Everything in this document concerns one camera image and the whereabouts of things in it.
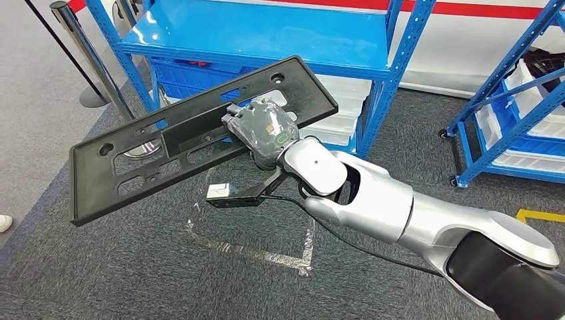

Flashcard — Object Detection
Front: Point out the black plastic frame part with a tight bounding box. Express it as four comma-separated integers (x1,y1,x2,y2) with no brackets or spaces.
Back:
69,55,340,227

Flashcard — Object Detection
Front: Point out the blue steel shelf rack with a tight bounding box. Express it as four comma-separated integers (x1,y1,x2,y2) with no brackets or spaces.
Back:
85,0,438,159

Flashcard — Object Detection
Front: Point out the blue shelf rack with casters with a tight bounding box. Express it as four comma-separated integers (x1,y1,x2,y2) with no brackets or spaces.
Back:
439,0,565,189

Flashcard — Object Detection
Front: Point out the clear floor tape marking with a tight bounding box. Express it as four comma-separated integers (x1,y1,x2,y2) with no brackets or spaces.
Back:
184,201,316,277

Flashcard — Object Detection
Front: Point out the blue plastic crate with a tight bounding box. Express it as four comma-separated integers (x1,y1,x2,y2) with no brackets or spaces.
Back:
151,59,259,103

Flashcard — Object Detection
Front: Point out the white car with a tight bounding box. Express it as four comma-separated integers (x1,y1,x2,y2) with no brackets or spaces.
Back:
211,0,565,99

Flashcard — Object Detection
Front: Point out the white plastic storage bin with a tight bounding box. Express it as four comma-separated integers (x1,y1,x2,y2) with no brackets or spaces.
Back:
474,103,504,151
504,58,565,140
492,150,565,174

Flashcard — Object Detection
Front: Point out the blue plastic storage bin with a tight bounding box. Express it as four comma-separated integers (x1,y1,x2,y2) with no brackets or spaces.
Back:
490,81,565,155

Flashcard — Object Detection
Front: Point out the yellow floor tape square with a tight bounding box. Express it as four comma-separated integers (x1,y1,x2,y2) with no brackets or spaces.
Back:
516,209,565,224

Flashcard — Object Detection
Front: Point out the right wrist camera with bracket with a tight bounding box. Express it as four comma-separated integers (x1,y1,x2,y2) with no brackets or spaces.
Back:
205,167,288,209

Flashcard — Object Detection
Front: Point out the black camera cable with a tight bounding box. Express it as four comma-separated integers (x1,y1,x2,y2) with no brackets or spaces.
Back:
265,194,444,278

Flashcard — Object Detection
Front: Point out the chrome stanchion post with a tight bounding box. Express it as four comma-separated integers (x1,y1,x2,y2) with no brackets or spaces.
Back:
49,1,163,160

